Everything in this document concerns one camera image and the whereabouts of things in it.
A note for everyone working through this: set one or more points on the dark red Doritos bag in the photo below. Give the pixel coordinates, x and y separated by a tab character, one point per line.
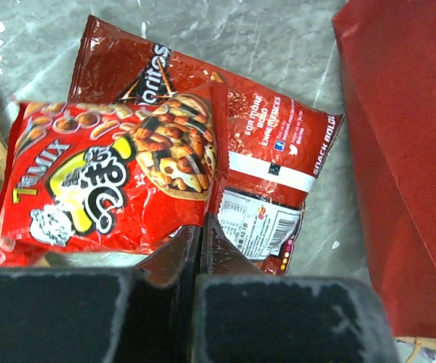
277	145

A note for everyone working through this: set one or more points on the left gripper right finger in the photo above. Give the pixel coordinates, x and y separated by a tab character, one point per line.
244	315

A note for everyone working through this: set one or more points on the red brown paper bag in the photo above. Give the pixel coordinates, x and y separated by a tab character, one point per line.
388	71

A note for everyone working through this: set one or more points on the red chips packet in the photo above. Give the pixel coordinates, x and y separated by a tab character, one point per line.
92	178

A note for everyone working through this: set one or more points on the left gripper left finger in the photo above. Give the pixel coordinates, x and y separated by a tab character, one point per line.
134	314

